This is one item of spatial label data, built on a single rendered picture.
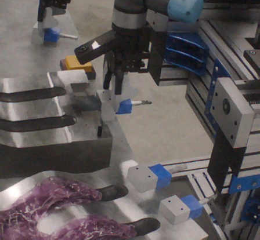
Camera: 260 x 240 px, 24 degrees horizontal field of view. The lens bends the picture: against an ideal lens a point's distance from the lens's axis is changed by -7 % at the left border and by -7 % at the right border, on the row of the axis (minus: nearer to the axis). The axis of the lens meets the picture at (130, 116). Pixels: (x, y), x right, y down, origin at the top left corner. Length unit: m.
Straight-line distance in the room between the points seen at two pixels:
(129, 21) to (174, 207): 0.42
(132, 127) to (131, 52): 1.45
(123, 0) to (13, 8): 0.72
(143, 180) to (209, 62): 0.54
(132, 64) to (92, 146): 0.23
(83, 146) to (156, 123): 1.61
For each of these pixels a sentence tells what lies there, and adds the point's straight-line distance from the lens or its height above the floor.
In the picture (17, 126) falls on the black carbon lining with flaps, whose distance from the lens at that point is 1.33.
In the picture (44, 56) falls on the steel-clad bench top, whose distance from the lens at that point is 1.72.
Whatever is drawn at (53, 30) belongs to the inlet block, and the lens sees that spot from 1.77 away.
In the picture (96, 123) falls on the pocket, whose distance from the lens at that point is 1.38.
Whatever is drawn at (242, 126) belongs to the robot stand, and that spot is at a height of 0.96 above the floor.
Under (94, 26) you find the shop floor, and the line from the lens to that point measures 3.61.
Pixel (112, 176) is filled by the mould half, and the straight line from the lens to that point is 1.26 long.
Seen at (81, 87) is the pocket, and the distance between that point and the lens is 1.46.
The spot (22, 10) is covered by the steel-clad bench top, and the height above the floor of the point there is 0.80.
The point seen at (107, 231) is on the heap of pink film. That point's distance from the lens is 1.08.
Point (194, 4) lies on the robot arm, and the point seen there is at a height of 1.16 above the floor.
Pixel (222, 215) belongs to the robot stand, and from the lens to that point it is 1.95.
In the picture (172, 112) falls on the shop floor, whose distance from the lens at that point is 2.98.
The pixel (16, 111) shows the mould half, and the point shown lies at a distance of 1.37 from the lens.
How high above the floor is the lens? 1.68
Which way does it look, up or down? 35 degrees down
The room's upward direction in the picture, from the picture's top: 9 degrees clockwise
